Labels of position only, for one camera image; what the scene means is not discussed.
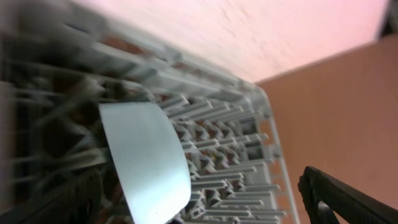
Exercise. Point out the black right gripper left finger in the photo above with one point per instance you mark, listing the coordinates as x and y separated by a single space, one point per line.
75 201

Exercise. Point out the grey dishwasher rack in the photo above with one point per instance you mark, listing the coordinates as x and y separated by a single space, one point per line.
60 60

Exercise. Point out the light blue rice bowl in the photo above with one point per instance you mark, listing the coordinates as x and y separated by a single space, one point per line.
149 160

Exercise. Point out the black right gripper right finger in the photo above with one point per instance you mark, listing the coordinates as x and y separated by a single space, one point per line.
325 198

